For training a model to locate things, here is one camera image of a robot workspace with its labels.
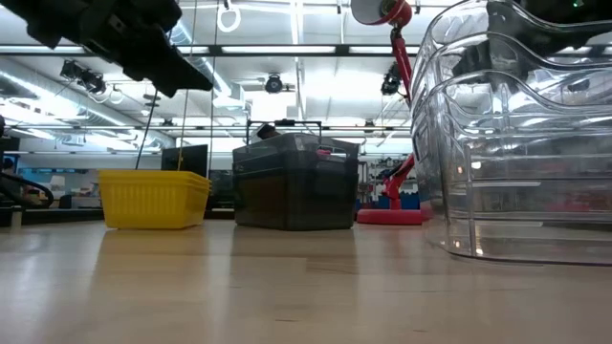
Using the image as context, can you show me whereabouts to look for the red desk lamp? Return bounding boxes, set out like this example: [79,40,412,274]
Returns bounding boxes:
[350,0,426,226]

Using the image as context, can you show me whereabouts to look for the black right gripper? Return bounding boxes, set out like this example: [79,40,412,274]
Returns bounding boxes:
[487,0,612,56]

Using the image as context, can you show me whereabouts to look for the white hanging ring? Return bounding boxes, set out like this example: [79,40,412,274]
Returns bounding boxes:
[217,3,242,33]

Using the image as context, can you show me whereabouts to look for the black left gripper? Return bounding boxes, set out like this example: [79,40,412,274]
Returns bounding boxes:
[78,0,214,99]

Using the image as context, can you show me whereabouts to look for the thin black hanging cable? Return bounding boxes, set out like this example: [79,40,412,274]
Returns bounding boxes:
[134,88,160,171]

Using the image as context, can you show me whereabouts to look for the black monitor screen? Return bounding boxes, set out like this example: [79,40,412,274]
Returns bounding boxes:
[161,143,209,179]

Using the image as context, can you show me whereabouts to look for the black metal table frame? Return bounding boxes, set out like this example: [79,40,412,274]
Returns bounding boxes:
[0,205,236,226]

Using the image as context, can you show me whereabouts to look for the black camera on rig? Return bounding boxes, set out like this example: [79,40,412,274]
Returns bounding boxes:
[381,61,405,97]

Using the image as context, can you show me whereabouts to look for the smoky dark plastic bin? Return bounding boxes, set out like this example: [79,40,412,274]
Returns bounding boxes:
[232,132,361,166]
[232,151,361,232]

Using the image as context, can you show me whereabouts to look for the black overhead beam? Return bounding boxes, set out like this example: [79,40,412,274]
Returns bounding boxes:
[0,44,422,57]

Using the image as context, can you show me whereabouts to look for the clear plastic bin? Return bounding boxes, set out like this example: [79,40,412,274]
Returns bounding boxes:
[411,0,612,68]
[410,70,612,268]
[410,42,612,118]

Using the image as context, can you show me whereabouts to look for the black ceiling camera cluster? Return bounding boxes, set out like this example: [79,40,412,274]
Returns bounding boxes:
[59,59,108,96]

